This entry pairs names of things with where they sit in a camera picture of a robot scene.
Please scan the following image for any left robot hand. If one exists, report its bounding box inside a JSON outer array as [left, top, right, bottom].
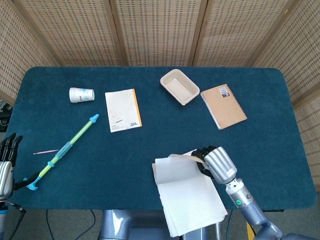
[[0, 133, 41, 201]]

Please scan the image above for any yellow cover spiral notepad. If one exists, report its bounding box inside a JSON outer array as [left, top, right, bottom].
[[151, 148, 229, 238]]

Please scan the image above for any white paper cup stack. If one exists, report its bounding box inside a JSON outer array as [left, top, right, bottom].
[[69, 87, 96, 104]]

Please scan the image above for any black equipment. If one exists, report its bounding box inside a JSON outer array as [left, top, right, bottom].
[[0, 99, 13, 132]]

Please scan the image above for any dark blue tablecloth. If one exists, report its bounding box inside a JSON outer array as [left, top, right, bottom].
[[5, 66, 317, 211]]

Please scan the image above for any thin pink stick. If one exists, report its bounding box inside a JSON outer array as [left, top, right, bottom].
[[33, 149, 60, 155]]

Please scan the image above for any beige plastic food container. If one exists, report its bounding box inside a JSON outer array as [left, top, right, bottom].
[[160, 68, 201, 106]]

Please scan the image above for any brown spiral notebook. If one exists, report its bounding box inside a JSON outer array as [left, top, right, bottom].
[[200, 83, 248, 130]]

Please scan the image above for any woven bamboo screen panel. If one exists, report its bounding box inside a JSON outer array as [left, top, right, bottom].
[[12, 0, 126, 67], [109, 0, 208, 67], [192, 0, 293, 68], [0, 0, 60, 106], [249, 0, 320, 191]]

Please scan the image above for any black floor cable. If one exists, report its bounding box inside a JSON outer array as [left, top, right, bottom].
[[6, 201, 28, 240], [45, 209, 55, 240]]

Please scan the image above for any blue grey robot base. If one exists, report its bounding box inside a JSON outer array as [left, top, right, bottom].
[[99, 209, 208, 240]]

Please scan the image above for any white notepad orange spine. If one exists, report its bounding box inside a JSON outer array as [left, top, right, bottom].
[[104, 88, 143, 133]]

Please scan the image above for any green blue toy water pump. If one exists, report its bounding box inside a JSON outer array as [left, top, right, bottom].
[[23, 113, 100, 192]]

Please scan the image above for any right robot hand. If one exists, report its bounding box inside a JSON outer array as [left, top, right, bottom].
[[191, 145, 238, 185]]

